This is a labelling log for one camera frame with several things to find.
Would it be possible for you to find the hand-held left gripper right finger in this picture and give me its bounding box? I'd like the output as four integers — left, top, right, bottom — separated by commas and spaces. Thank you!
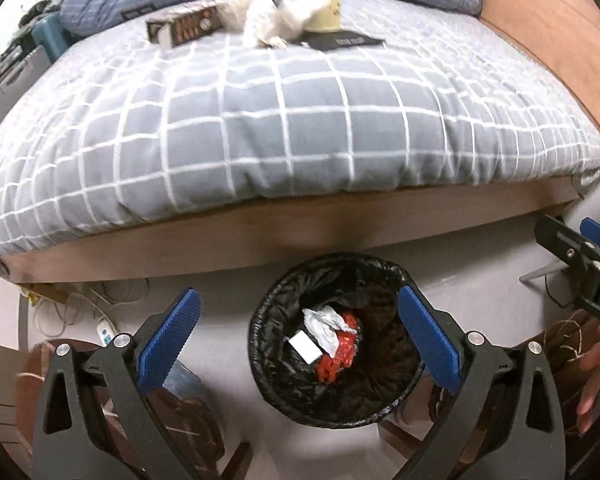
395, 285, 568, 480

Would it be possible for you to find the red plastic bag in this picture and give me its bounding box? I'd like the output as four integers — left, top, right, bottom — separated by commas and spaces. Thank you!
316, 312, 361, 386

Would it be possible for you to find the teal suitcase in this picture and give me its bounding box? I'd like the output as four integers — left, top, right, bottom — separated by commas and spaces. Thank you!
32, 12, 76, 58

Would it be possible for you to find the white cardboard box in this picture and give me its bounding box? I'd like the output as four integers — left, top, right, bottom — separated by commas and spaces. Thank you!
288, 331, 323, 363

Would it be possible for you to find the black lined trash bin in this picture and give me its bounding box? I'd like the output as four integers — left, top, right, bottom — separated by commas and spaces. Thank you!
247, 252, 426, 428

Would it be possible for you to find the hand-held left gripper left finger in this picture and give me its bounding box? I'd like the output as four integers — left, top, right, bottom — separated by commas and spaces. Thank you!
32, 287, 216, 480

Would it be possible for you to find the white tissue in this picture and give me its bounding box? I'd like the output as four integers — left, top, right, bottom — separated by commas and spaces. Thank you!
302, 308, 358, 356

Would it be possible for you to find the black packet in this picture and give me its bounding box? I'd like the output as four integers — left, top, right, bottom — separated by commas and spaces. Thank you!
300, 30, 387, 53

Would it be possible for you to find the clear bubble wrap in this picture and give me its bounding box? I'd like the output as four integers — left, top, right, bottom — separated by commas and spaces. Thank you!
212, 0, 281, 31

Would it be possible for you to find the grey suitcase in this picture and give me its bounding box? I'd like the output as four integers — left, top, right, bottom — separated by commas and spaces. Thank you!
0, 45, 53, 136

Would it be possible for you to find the person's right hand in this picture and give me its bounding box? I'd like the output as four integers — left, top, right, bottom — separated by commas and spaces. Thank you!
577, 324, 600, 433

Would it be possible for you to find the wooden bed frame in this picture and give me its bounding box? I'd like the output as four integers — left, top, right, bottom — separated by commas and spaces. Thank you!
2, 0, 600, 286

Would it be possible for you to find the grey checked bed mattress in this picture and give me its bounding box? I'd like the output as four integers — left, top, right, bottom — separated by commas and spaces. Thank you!
0, 0, 600, 258

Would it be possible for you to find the brown cardboard box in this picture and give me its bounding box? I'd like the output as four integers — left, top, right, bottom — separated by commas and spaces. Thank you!
146, 2, 223, 50

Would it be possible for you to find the white plastic bag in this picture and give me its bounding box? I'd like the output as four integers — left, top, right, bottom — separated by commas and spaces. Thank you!
242, 0, 331, 50

